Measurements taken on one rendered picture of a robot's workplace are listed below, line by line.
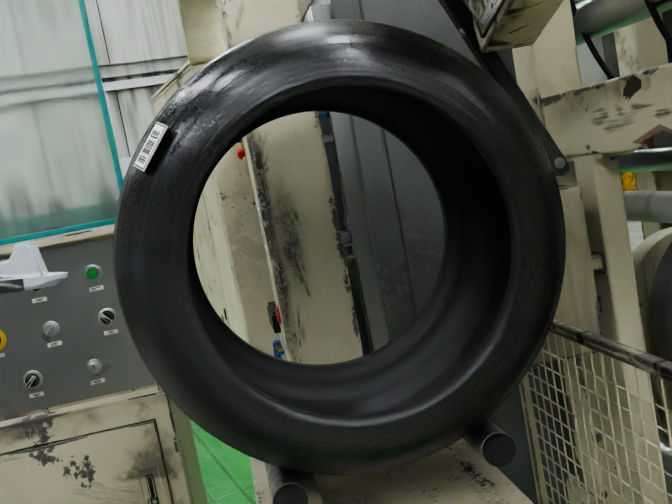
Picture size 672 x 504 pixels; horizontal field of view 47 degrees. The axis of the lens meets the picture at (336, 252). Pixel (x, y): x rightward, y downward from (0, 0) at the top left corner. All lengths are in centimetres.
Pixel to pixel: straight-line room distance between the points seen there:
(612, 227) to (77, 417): 114
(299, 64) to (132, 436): 103
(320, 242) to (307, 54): 46
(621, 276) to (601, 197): 14
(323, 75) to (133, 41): 948
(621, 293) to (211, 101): 83
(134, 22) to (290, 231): 921
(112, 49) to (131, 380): 874
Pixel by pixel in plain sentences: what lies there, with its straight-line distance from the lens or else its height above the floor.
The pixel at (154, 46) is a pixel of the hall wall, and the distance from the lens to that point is 1042.
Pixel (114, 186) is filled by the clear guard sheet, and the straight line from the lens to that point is 170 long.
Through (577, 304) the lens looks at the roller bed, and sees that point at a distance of 140.
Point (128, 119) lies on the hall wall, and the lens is 1021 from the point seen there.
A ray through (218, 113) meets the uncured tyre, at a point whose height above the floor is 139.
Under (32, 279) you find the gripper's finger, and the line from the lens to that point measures 106.
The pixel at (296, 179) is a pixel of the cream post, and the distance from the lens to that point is 131.
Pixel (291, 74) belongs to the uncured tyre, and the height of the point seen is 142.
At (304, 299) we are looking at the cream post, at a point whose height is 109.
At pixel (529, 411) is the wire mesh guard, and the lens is 149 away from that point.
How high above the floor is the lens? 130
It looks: 6 degrees down
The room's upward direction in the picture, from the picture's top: 11 degrees counter-clockwise
